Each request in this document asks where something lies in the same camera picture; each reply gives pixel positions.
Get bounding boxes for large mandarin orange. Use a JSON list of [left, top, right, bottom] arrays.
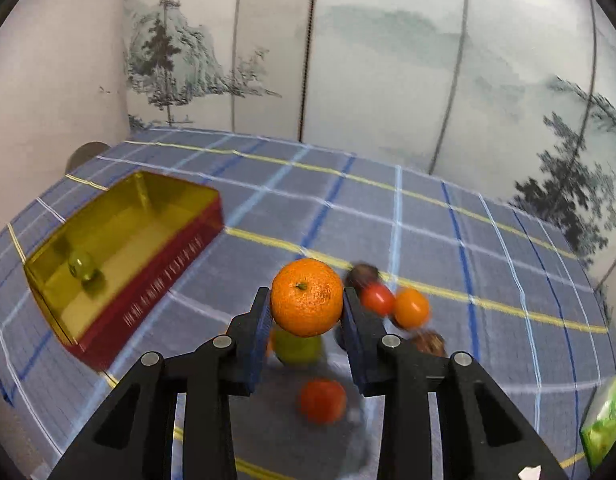
[[271, 258, 345, 337]]

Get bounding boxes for large green round fruit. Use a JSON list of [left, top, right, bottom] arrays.
[[272, 327, 323, 365]]

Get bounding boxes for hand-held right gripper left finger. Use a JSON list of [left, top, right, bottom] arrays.
[[48, 287, 273, 480]]

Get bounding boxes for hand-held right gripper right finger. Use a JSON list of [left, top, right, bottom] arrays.
[[342, 286, 568, 480]]

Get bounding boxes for green grape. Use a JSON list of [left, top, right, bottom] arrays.
[[68, 251, 97, 279]]

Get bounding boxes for landscape painted folding screen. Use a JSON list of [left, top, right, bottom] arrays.
[[124, 0, 616, 281]]

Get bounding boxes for blue plaid tablecloth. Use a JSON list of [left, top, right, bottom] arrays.
[[0, 127, 616, 480]]

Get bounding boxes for red cherry tomato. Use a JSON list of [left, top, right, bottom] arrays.
[[299, 379, 347, 425], [360, 284, 396, 317]]

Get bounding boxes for green snack packet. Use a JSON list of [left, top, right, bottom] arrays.
[[580, 371, 616, 471]]

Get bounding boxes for gold and red tin box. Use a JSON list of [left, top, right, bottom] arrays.
[[24, 170, 225, 372]]

